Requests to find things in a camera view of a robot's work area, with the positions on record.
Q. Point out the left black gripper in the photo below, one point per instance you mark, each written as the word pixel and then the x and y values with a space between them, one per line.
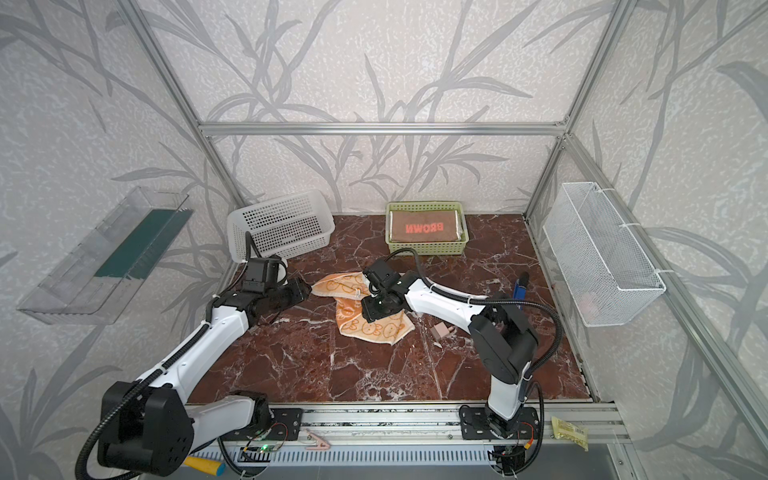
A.
pixel 293 291

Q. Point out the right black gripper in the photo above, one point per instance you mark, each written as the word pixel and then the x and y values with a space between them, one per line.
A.
pixel 372 307

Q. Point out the orange patterned towel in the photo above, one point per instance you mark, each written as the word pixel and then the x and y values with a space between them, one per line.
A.
pixel 348 290

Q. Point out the red patterned towel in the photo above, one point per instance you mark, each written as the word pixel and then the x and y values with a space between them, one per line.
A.
pixel 424 226

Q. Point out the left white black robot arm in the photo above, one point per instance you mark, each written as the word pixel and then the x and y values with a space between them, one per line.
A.
pixel 146 426

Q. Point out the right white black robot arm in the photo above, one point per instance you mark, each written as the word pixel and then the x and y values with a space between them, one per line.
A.
pixel 502 335

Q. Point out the white plastic laundry basket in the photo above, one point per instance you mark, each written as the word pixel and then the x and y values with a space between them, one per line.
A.
pixel 287 226

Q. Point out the green plastic basket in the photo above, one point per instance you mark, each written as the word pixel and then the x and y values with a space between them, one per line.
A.
pixel 431 248

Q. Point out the green circuit board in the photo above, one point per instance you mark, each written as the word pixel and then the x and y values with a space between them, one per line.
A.
pixel 263 449

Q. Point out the pink clothespin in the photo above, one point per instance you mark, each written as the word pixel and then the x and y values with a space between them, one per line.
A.
pixel 316 442

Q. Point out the yellow plastic scoop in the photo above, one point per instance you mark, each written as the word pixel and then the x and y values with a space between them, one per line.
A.
pixel 207 466

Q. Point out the yellow paper tag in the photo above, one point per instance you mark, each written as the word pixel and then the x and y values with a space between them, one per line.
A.
pixel 564 430

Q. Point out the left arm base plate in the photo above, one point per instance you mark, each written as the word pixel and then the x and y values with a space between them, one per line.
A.
pixel 286 425

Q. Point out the aluminium front rail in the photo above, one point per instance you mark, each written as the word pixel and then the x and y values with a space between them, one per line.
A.
pixel 427 423

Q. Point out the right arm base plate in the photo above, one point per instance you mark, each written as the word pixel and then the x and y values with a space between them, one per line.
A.
pixel 480 423

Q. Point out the clear acrylic wall shelf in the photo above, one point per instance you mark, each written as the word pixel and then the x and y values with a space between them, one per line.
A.
pixel 97 280

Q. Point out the white wire mesh basket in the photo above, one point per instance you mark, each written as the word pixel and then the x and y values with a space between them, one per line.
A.
pixel 608 274

